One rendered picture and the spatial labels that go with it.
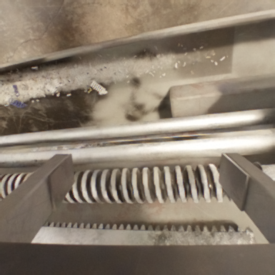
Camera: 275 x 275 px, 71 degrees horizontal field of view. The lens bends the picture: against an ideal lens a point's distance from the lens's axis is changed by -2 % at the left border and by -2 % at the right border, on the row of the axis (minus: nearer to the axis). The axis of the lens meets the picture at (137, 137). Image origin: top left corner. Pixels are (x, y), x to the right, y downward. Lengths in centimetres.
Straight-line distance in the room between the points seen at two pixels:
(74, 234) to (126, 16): 77
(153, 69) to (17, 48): 76
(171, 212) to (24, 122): 55
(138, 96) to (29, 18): 65
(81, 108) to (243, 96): 40
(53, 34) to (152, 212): 85
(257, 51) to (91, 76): 37
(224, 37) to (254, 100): 14
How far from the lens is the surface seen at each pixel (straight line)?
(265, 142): 27
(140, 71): 49
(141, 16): 87
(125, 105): 53
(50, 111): 63
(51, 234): 32
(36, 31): 103
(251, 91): 46
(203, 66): 49
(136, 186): 22
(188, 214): 29
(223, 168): 17
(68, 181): 16
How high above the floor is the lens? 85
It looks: 50 degrees down
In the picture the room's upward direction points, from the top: 169 degrees counter-clockwise
